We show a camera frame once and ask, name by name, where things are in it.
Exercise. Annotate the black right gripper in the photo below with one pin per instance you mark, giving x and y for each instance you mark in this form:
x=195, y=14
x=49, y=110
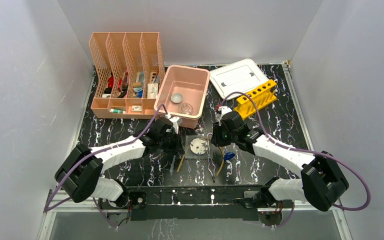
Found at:
x=216, y=139

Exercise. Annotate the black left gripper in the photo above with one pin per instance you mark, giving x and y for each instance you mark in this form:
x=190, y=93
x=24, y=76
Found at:
x=174, y=134

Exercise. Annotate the blue base graduated cylinder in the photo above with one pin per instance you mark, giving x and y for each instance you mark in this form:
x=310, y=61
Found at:
x=228, y=156

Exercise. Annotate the clear plastic pipette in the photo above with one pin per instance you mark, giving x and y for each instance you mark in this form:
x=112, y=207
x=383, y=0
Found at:
x=171, y=170

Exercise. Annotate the yellow rubber tube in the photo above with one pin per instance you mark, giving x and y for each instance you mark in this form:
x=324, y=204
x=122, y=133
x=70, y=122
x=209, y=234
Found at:
x=181, y=163

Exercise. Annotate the clear glass flask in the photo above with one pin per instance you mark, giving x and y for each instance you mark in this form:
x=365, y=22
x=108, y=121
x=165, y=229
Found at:
x=185, y=109

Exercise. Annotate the white evaporating dish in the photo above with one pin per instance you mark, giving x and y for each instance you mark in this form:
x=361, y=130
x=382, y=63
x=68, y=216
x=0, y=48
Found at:
x=176, y=98

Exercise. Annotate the pink plastic bin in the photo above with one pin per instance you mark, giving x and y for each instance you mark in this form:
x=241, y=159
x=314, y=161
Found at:
x=192, y=83

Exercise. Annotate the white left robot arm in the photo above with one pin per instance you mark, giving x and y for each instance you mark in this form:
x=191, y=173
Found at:
x=80, y=175

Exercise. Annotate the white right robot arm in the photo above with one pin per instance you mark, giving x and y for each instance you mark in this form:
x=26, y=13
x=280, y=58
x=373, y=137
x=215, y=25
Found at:
x=320, y=180

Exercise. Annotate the metal crucible tongs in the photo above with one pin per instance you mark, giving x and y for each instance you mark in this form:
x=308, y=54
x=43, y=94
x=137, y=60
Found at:
x=212, y=163

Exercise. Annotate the yellow test tube rack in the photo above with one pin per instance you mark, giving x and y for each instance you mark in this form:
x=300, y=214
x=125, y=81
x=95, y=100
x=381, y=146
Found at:
x=262, y=96

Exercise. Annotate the white container lid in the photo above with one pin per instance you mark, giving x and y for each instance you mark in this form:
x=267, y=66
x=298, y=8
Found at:
x=241, y=76

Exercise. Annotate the pink desk organizer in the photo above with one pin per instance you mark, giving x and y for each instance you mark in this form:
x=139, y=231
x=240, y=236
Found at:
x=126, y=63

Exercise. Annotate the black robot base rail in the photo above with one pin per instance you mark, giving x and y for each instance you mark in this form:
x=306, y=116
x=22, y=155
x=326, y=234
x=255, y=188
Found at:
x=199, y=202

